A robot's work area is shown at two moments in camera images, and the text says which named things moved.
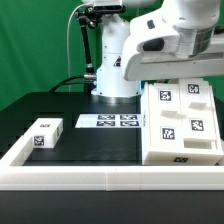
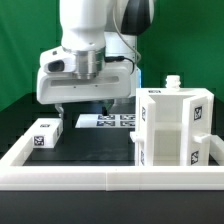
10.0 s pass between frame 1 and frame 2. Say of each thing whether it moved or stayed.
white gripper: moved
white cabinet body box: moved
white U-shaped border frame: stayed
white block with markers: stayed
